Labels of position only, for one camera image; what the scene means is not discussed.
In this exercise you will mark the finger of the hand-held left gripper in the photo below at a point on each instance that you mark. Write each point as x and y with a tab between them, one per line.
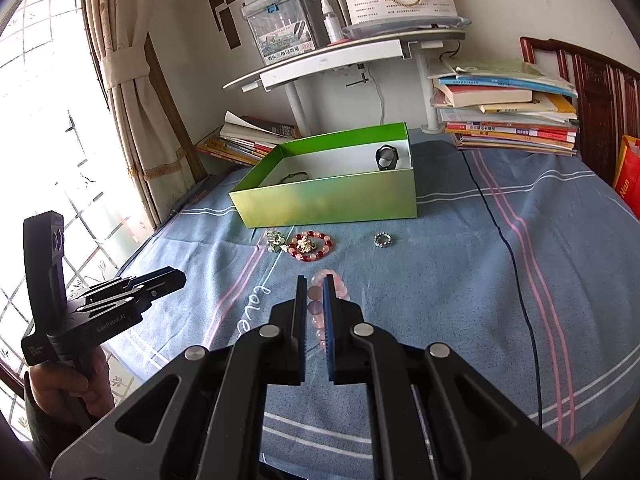
165	282

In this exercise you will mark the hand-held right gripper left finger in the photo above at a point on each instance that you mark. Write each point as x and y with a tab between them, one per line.
301	332

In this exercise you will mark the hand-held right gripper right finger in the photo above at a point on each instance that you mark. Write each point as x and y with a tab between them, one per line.
330	332

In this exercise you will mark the green cardboard box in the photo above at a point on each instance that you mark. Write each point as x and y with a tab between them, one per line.
325	200

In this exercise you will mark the black wristwatch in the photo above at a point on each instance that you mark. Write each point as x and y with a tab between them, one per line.
386	150

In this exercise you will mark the person's left forearm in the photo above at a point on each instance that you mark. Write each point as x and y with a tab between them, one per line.
45	435

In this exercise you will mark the person's left hand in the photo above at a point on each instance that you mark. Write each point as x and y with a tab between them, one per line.
97	390

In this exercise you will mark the blue striped bedsheet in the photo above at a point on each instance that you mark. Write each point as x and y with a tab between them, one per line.
450	285

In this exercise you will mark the slanted stack of books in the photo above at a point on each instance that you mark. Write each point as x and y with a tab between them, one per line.
245	142

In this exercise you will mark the beige curtain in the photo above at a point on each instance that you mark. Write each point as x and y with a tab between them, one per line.
130	85

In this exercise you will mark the frosted grid window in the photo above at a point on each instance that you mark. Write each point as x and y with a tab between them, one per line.
40	110

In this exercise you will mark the white curved shelf stand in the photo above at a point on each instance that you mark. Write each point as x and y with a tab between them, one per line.
320	60

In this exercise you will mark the tall stack of books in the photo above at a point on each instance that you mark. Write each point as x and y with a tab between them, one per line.
500	110

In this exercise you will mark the clear plastic marker case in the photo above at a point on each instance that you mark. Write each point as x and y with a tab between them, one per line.
280	25

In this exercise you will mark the white spray bottle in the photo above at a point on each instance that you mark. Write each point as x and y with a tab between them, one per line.
331	22

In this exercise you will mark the red and yellow bag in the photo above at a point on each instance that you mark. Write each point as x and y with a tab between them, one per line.
630	180

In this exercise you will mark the dark wooden headboard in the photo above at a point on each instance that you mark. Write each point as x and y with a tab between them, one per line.
595	95

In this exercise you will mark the dark wall sticker strips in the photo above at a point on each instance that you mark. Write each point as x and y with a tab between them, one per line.
225	5

